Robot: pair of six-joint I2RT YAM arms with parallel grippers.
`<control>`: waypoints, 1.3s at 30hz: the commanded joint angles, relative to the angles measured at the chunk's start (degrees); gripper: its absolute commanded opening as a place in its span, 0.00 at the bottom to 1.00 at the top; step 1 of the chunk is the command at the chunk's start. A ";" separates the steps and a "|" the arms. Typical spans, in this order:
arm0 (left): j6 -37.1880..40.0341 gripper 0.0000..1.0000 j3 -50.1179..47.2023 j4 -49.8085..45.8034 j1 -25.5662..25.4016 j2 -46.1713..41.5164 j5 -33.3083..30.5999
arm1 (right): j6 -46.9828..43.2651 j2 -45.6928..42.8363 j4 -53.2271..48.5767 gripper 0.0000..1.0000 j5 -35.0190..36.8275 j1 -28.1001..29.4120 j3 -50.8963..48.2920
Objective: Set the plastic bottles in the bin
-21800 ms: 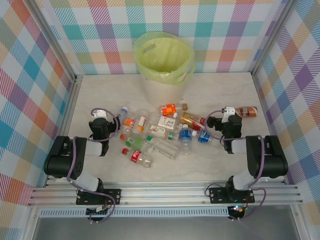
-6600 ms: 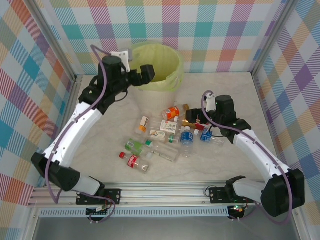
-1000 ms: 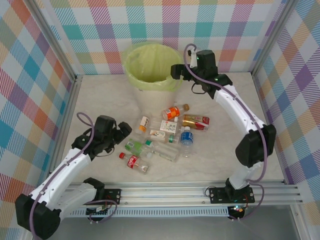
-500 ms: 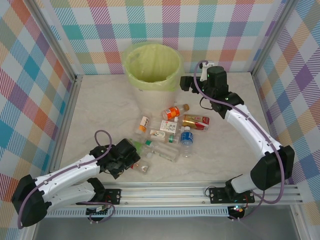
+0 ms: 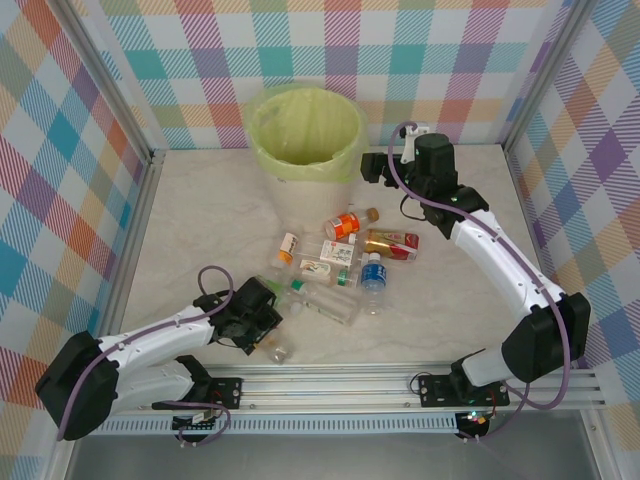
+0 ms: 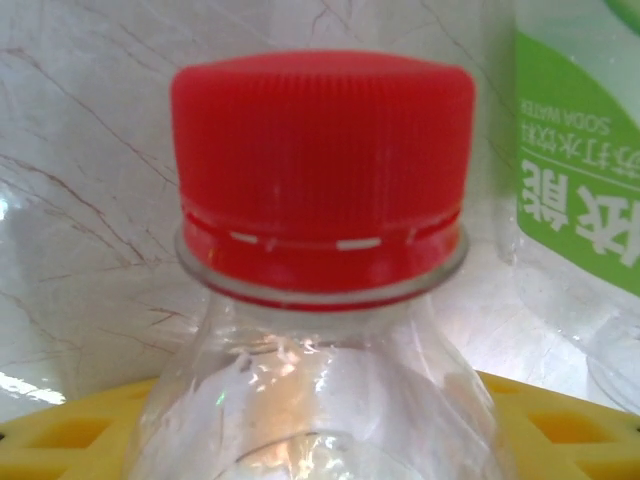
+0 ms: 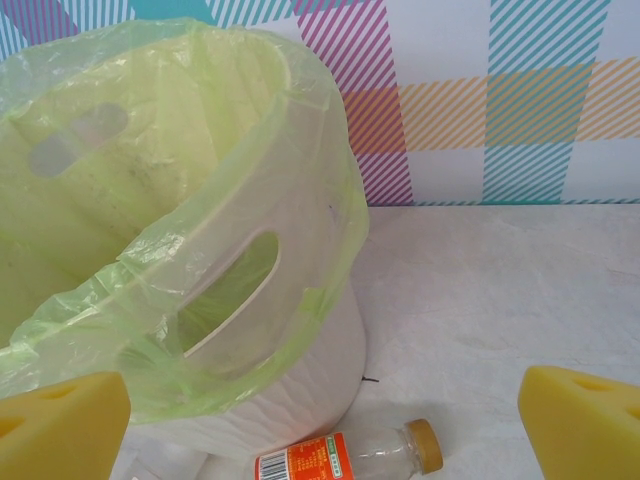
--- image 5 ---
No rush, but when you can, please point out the green plastic bottle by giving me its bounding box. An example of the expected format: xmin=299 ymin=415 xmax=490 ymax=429
xmin=264 ymin=279 xmax=292 ymax=302

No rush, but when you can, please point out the small clear bottle orange cap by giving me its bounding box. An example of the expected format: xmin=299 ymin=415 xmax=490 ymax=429
xmin=267 ymin=335 xmax=295 ymax=365

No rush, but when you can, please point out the orange label bottle tan cap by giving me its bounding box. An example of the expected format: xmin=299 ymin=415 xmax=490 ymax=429
xmin=324 ymin=207 xmax=380 ymax=239

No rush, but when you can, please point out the orange and white label bottle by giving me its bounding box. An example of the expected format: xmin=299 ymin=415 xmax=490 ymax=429
xmin=271 ymin=232 xmax=300 ymax=270

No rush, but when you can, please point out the red and gold bottle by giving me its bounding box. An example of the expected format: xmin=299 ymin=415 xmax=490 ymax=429
xmin=363 ymin=228 xmax=421 ymax=263

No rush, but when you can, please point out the cream plastic waste bin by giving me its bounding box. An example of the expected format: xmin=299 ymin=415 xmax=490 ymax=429
xmin=249 ymin=84 xmax=369 ymax=232

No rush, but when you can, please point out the green plastic bin liner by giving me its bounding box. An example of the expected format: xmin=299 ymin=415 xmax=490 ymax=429
xmin=245 ymin=83 xmax=371 ymax=185

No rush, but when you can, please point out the clear square bottle white cap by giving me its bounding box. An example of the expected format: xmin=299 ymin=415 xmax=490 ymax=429
xmin=289 ymin=298 xmax=359 ymax=327

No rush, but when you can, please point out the small green label bottle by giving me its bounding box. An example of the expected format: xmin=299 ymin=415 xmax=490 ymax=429
xmin=327 ymin=267 xmax=362 ymax=291

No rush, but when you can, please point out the left small circuit board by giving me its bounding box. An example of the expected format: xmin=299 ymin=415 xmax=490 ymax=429
xmin=172 ymin=410 xmax=221 ymax=432

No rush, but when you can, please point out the small circuit board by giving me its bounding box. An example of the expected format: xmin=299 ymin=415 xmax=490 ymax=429
xmin=457 ymin=409 xmax=491 ymax=430
xmin=172 ymin=410 xmax=221 ymax=432

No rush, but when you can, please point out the blue label water bottle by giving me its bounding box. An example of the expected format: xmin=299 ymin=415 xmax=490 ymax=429
xmin=358 ymin=251 xmax=390 ymax=317

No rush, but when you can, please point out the grey metal panel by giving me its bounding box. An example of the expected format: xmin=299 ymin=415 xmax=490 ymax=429
xmin=64 ymin=432 xmax=601 ymax=480

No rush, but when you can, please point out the right small circuit board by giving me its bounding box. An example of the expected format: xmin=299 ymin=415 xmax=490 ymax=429
xmin=457 ymin=409 xmax=491 ymax=430

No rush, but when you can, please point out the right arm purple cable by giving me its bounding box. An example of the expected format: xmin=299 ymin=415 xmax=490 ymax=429
xmin=388 ymin=120 xmax=572 ymax=444

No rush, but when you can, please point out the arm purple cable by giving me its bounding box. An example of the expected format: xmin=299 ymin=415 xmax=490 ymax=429
xmin=55 ymin=264 xmax=237 ymax=447
xmin=388 ymin=120 xmax=572 ymax=444

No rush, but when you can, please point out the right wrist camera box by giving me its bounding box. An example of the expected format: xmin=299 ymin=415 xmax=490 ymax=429
xmin=399 ymin=121 xmax=432 ymax=165

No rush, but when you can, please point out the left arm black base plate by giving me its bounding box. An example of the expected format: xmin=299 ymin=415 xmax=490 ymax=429
xmin=149 ymin=377 xmax=245 ymax=412

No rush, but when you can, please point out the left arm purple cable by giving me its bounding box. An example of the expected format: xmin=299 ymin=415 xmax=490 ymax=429
xmin=55 ymin=264 xmax=237 ymax=447

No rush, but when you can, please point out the aluminium mounting rail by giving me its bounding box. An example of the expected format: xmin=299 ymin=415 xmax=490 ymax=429
xmin=99 ymin=362 xmax=606 ymax=419

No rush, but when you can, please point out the aluminium frame side rail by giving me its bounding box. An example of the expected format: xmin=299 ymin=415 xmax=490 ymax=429
xmin=102 ymin=148 xmax=167 ymax=341
xmin=499 ymin=143 xmax=566 ymax=301

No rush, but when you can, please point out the white slotted cable duct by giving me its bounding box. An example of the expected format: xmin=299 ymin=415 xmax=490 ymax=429
xmin=79 ymin=417 xmax=461 ymax=437

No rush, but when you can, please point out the aluminium frame post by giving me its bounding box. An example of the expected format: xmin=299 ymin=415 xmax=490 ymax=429
xmin=47 ymin=0 xmax=167 ymax=169
xmin=497 ymin=0 xmax=594 ymax=151

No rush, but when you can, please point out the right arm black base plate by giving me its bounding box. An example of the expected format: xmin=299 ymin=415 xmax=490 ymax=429
xmin=417 ymin=373 xmax=512 ymax=409

